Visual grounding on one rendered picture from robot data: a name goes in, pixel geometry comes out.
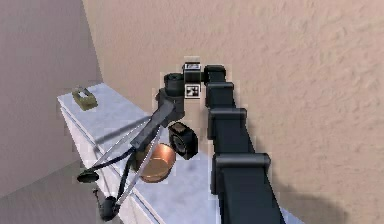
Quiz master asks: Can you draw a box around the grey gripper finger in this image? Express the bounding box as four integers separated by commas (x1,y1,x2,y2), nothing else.
76,117,155,184
99,128,165,222

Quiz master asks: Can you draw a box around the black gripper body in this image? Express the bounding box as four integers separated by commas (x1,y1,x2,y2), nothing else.
129,72,186,152

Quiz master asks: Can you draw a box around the black cube-shaped box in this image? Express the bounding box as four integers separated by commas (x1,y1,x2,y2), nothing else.
167,121,200,161

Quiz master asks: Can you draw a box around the copper bowl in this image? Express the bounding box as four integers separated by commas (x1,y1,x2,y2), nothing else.
134,142,177,184

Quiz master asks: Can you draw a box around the olive green block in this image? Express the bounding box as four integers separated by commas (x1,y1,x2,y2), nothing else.
71,86,99,112

